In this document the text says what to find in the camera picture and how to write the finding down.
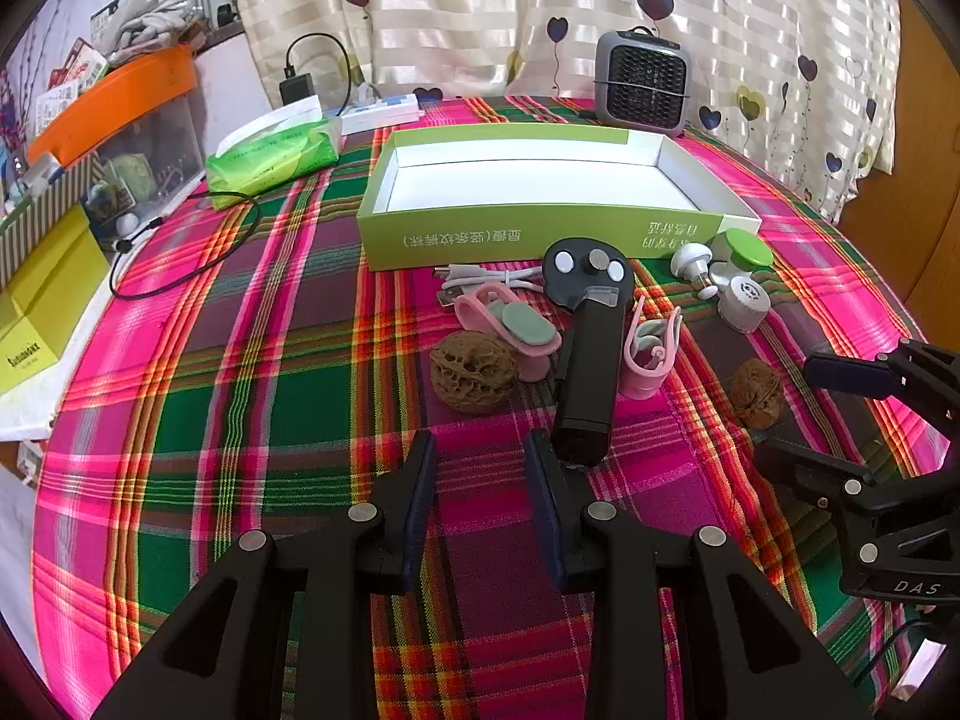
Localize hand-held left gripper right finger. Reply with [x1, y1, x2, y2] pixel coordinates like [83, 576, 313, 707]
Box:
[523, 429, 875, 720]

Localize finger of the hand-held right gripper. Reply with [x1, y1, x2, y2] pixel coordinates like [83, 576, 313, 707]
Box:
[804, 339, 960, 436]
[752, 439, 960, 541]

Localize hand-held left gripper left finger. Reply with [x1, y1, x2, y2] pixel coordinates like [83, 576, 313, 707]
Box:
[90, 431, 440, 720]

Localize small walnut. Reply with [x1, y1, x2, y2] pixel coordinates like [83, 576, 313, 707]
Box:
[731, 358, 785, 430]

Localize white round printed head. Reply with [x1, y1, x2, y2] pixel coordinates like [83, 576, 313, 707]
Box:
[716, 276, 772, 335]

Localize black device handle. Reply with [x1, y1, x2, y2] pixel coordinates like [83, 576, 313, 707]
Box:
[551, 300, 627, 467]

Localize large walnut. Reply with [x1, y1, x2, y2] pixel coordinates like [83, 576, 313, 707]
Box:
[429, 334, 518, 415]

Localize white attachment with green cap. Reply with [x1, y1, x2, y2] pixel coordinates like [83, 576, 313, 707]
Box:
[709, 229, 775, 290]

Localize pink clip attachment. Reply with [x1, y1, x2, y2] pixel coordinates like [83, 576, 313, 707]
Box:
[617, 298, 682, 400]

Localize pink attachment with grey pad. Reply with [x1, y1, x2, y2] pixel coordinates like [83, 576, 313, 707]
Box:
[456, 289, 562, 382]

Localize small white mushroom head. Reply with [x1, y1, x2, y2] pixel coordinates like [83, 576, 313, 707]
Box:
[670, 241, 719, 302]

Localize white usb cable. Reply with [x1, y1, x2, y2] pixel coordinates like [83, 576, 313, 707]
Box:
[433, 262, 545, 310]

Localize black round massager head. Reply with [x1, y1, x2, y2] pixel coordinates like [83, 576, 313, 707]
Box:
[541, 238, 635, 312]

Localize green cardboard box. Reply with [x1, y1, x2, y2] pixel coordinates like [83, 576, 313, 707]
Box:
[356, 126, 764, 272]

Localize pink green plaid tablecloth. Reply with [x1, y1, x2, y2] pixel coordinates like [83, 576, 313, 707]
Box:
[34, 94, 946, 720]

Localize wooden cabinet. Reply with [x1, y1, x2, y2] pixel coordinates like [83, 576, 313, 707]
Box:
[832, 0, 960, 316]

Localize grey desktop heater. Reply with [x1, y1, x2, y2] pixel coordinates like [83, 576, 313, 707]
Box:
[594, 28, 687, 137]

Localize green tissue pack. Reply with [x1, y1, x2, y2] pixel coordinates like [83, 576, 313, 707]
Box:
[205, 97, 344, 212]

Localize white power strip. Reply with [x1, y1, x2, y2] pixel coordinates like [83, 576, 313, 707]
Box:
[330, 86, 425, 137]

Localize yellow-green box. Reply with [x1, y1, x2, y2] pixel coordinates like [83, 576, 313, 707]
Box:
[0, 206, 113, 398]

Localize striped cardboard box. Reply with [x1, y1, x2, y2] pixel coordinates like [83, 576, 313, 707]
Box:
[0, 154, 110, 290]

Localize cream curtain with heart print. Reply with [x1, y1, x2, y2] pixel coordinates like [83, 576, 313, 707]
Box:
[225, 0, 901, 222]

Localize clear storage bin orange lid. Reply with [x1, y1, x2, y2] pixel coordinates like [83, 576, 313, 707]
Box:
[26, 43, 209, 218]

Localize colourful packets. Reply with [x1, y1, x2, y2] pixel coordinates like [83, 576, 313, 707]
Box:
[45, 41, 110, 91]

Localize pile of white bags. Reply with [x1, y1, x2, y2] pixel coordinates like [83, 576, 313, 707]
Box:
[112, 0, 203, 53]

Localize thin black cable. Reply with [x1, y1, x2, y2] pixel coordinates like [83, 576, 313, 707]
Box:
[111, 191, 262, 299]

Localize black power adapter with cable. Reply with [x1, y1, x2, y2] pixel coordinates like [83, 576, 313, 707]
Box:
[279, 32, 353, 115]

